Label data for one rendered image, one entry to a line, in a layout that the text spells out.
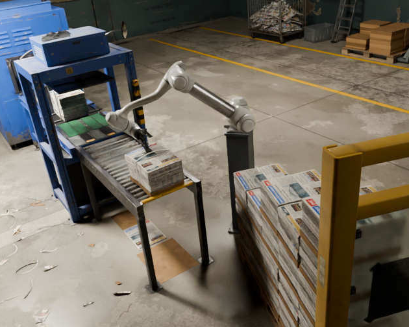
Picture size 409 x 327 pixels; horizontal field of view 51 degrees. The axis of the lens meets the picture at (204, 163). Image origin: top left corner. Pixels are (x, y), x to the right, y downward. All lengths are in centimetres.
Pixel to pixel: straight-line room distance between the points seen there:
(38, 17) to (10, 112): 132
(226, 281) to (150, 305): 63
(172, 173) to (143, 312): 107
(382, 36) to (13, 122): 655
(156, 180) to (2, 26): 372
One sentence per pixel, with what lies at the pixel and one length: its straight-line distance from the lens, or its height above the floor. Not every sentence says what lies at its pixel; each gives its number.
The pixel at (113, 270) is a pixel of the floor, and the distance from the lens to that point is 388.
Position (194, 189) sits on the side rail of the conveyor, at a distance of 335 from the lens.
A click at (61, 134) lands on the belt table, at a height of 80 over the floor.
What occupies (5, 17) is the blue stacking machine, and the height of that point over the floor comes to 174.
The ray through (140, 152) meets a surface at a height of 103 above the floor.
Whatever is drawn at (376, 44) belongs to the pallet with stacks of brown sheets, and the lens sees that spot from 909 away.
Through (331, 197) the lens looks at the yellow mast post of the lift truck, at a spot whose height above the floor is 171.
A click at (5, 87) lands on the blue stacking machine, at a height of 90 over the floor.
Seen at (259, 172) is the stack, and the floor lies 83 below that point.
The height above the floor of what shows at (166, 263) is 0.
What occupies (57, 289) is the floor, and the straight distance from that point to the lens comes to 388.
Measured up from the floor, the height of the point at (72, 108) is 91.
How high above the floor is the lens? 246
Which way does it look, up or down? 28 degrees down
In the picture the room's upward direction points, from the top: 6 degrees counter-clockwise
